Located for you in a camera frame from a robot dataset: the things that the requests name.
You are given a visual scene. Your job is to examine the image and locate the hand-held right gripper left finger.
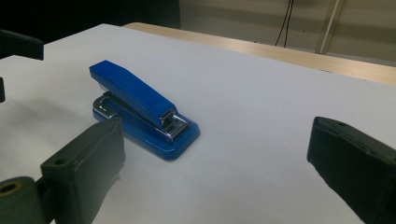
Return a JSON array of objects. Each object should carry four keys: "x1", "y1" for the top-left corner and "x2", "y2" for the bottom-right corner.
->
[{"x1": 39, "y1": 117, "x2": 127, "y2": 224}]

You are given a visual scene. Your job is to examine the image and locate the black curtain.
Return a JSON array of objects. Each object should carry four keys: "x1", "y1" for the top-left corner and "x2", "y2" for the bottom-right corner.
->
[{"x1": 0, "y1": 0, "x2": 181, "y2": 45}]

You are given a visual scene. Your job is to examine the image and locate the white table cover sheet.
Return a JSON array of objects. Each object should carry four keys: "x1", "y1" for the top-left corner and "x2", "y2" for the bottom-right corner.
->
[{"x1": 0, "y1": 22, "x2": 396, "y2": 224}]

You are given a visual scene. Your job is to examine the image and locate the blue stapler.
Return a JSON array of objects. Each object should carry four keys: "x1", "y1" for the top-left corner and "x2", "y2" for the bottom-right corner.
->
[{"x1": 89, "y1": 59, "x2": 201, "y2": 161}]

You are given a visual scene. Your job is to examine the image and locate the black hanging cable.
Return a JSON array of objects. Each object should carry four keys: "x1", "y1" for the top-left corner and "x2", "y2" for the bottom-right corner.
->
[
  {"x1": 282, "y1": 0, "x2": 296, "y2": 49},
  {"x1": 274, "y1": 0, "x2": 292, "y2": 48}
]

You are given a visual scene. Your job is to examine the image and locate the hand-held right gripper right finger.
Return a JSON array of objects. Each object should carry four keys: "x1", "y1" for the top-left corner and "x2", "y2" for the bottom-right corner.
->
[{"x1": 305, "y1": 116, "x2": 396, "y2": 224}]

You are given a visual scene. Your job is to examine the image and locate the light wooden vertical strip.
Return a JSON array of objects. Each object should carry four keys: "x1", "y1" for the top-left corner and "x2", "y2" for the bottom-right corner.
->
[{"x1": 314, "y1": 0, "x2": 347, "y2": 56}]

